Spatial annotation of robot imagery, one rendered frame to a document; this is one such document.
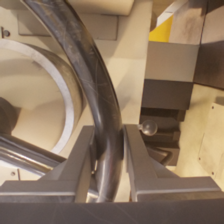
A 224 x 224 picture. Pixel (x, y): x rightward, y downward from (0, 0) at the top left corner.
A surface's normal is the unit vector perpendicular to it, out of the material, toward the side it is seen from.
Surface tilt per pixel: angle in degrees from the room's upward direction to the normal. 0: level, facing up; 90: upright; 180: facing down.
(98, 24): 90
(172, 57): 90
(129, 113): 90
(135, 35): 90
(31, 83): 111
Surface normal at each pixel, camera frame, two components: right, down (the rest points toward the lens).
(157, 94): 0.00, 0.29
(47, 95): 0.45, 0.06
